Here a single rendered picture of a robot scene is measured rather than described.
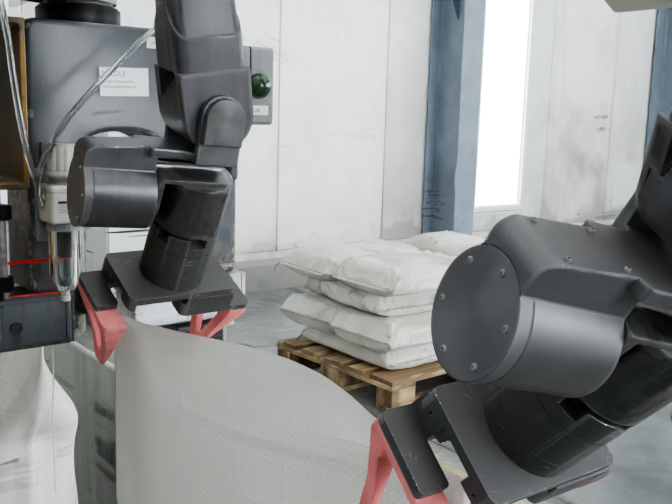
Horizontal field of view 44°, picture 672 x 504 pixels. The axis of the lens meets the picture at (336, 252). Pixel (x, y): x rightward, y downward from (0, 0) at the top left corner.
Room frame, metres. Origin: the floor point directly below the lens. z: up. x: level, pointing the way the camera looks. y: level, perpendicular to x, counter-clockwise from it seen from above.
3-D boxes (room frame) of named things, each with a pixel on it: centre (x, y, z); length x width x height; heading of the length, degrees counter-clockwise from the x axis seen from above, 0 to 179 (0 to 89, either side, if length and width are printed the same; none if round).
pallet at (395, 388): (4.09, -0.44, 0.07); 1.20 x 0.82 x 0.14; 131
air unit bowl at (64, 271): (0.81, 0.27, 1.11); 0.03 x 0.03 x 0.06
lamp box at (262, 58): (1.02, 0.12, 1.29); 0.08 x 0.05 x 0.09; 39
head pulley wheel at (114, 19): (0.94, 0.29, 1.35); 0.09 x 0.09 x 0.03
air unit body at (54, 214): (0.81, 0.27, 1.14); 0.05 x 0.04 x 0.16; 129
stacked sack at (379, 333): (3.74, -0.35, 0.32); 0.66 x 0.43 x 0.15; 131
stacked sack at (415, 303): (3.87, -0.19, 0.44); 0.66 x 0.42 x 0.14; 33
